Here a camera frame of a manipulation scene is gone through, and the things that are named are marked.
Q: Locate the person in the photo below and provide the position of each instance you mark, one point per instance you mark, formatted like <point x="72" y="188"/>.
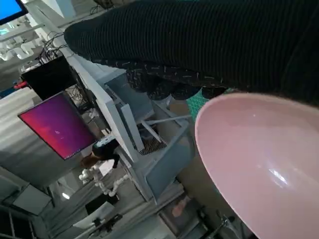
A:
<point x="104" y="150"/>

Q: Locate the black screen monitor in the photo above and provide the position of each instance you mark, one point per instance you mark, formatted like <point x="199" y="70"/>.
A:
<point x="49" y="77"/>

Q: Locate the blue screen monitor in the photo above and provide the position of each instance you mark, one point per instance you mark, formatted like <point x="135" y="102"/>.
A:
<point x="10" y="8"/>

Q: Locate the green cutting mat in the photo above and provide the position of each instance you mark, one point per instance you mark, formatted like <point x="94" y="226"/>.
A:
<point x="197" y="107"/>

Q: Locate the pink bowl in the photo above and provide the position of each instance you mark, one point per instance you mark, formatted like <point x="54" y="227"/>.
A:
<point x="261" y="149"/>

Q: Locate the grey office chair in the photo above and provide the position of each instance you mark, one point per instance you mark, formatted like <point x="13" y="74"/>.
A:
<point x="164" y="174"/>

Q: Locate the purple screen monitor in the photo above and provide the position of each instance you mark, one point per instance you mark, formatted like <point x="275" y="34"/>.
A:
<point x="57" y="124"/>

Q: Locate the white desk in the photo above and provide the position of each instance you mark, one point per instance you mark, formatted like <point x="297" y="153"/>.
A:
<point x="104" y="99"/>

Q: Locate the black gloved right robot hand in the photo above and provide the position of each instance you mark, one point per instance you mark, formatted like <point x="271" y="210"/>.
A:
<point x="199" y="37"/>

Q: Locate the white segmented flexible stand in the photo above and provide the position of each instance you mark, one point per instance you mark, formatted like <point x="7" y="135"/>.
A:
<point x="99" y="181"/>

